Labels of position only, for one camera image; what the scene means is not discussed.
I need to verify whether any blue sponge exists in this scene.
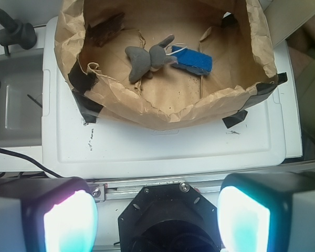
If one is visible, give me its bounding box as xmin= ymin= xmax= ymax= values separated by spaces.
xmin=171 ymin=45 xmax=213 ymax=76

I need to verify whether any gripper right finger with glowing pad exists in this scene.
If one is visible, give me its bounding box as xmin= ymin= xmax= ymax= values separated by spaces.
xmin=217 ymin=172 xmax=315 ymax=251

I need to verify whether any black tape right strip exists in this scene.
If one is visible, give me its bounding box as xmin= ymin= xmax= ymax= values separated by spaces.
xmin=241 ymin=72 xmax=288 ymax=111

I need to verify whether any black tape strip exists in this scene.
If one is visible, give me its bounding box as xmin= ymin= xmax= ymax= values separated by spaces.
xmin=241 ymin=72 xmax=288 ymax=111
xmin=68 ymin=59 xmax=103 ymax=123

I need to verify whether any black cable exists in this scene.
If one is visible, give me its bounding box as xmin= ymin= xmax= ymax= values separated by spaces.
xmin=0 ymin=144 xmax=62 ymax=179

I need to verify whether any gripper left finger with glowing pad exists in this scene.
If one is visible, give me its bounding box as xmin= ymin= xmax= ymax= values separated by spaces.
xmin=0 ymin=177 xmax=98 ymax=251

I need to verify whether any gray plush animal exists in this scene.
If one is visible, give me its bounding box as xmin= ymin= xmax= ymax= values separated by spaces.
xmin=125 ymin=35 xmax=177 ymax=83

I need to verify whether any dark brown bark piece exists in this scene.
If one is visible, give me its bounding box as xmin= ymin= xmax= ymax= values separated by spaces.
xmin=86 ymin=12 xmax=125 ymax=47

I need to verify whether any black faucet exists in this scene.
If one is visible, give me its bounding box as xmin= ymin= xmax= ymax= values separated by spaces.
xmin=0 ymin=9 xmax=37 ymax=57

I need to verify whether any black tape left strip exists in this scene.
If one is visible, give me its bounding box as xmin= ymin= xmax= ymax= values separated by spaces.
xmin=68 ymin=59 xmax=103 ymax=123

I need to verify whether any white sink basin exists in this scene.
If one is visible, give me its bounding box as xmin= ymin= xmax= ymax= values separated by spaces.
xmin=0 ymin=49 xmax=43 ymax=148

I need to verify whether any aluminium rail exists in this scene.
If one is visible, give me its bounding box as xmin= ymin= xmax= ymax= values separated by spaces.
xmin=87 ymin=178 xmax=223 ymax=202

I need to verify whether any brown paper bag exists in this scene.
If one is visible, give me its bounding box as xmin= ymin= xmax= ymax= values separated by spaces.
xmin=55 ymin=1 xmax=279 ymax=130

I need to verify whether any black tape small piece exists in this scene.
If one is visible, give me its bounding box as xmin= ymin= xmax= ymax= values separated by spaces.
xmin=222 ymin=110 xmax=248 ymax=129

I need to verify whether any white plastic bin lid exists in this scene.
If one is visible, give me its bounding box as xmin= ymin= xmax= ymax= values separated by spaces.
xmin=41 ymin=18 xmax=286 ymax=179

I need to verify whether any black octagonal mount plate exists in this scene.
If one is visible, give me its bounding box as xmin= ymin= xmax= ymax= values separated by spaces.
xmin=118 ymin=184 xmax=222 ymax=251

